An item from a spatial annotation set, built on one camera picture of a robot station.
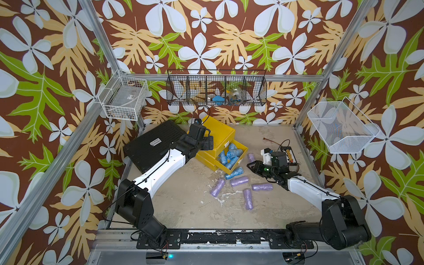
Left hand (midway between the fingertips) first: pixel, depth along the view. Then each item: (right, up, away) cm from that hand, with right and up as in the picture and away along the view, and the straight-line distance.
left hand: (205, 137), depth 84 cm
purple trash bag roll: (+28, -12, +17) cm, 35 cm away
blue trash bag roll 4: (+15, -8, +3) cm, 18 cm away
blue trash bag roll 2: (+15, -6, +12) cm, 20 cm away
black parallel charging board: (+53, -12, +18) cm, 57 cm away
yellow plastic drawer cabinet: (+9, +1, +2) cm, 9 cm away
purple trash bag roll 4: (+22, -32, 0) cm, 39 cm away
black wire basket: (+6, +31, +14) cm, 35 cm away
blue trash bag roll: (+10, -11, +7) cm, 16 cm away
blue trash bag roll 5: (+18, -19, +10) cm, 28 cm away
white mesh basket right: (+69, +5, -1) cm, 69 cm away
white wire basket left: (-44, +21, +3) cm, 49 cm away
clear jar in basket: (+18, +24, +12) cm, 32 cm away
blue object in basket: (+7, +22, +9) cm, 25 cm away
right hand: (+23, -15, +4) cm, 28 cm away
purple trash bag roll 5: (+31, -27, +4) cm, 41 cm away
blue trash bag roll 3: (+13, -14, +3) cm, 20 cm away
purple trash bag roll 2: (+7, -27, +4) cm, 29 cm away
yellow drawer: (+13, -12, +7) cm, 19 cm away
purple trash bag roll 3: (+18, -24, +7) cm, 31 cm away
